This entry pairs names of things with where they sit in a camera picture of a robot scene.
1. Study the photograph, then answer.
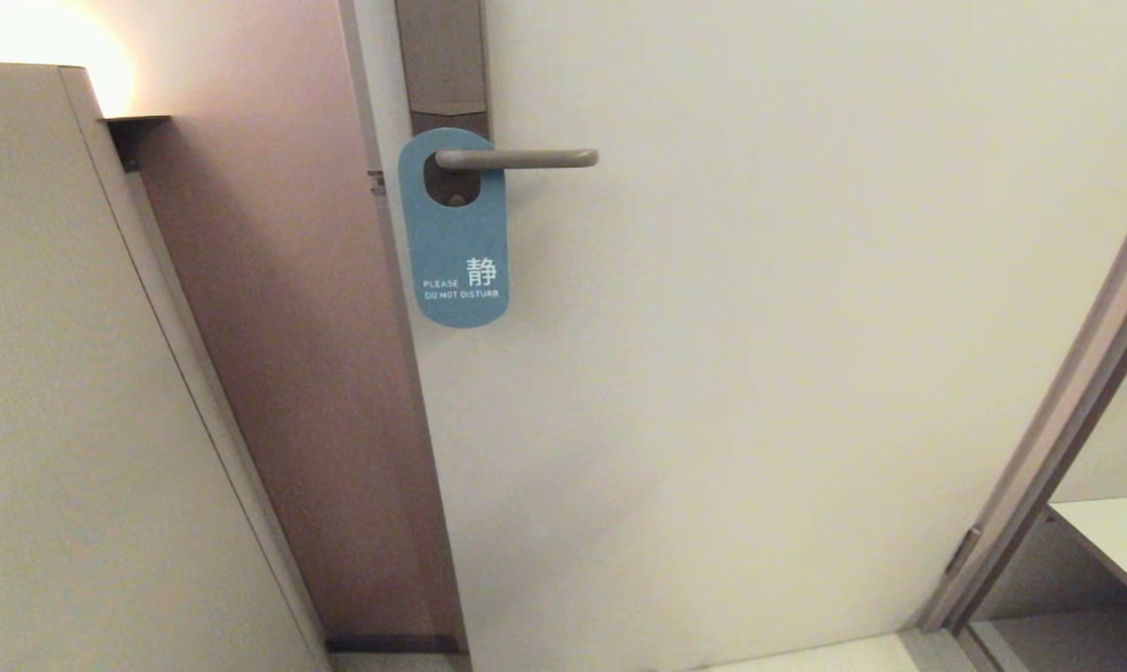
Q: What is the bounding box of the brown door lock plate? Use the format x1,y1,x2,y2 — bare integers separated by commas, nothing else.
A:
395,0,493,209

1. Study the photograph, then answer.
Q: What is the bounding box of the dark baseboard strip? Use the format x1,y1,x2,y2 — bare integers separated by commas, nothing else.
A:
326,635,466,654

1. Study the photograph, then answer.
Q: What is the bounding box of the beige closet shelf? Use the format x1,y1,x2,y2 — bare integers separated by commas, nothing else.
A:
1047,495,1127,619

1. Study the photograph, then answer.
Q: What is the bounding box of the beige metal door handle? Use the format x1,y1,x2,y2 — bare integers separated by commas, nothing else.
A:
434,147,601,173

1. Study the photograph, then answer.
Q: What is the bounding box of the dark wall lamp bracket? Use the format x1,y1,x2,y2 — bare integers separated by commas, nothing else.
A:
103,115,173,175

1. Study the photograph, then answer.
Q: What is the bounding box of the white and blue door hanger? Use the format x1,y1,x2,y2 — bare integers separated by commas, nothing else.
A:
397,127,511,330

